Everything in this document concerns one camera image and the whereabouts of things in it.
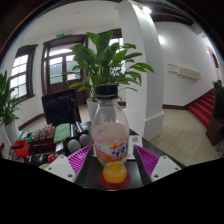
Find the dark wooden double door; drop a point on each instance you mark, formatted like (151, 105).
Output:
(56, 70)

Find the flat round red coaster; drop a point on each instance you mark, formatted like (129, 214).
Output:
(125, 183)

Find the red carpeted staircase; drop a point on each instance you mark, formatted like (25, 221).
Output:
(203, 108)

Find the red plastic box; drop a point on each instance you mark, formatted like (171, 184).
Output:
(21, 148)

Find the green exit sign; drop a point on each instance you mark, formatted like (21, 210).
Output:
(60, 35)

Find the black office chair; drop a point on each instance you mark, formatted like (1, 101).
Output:
(60, 106)

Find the green flat box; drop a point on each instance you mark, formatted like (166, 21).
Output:
(25, 136)

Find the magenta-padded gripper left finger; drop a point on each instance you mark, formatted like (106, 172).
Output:
(71, 165)

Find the dark wooden plant stand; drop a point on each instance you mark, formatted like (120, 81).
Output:
(216, 116)

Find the leafy plant in white pot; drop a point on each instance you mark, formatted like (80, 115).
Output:
(106, 63)
(6, 103)

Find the grey round ball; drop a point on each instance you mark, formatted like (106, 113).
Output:
(74, 146)
(85, 140)

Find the small red ball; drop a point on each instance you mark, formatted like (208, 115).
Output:
(52, 158)

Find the dark-framed window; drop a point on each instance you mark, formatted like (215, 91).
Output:
(115, 40)
(20, 73)

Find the orange drink plastic bottle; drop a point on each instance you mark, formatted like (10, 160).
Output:
(110, 140)

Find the white wall heater unit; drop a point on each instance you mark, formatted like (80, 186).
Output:
(185, 71)

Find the green folded cloth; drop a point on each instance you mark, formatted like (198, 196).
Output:
(62, 132)

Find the tray of small jars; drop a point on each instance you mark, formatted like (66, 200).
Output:
(43, 133)

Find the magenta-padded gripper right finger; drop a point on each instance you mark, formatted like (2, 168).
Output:
(151, 165)

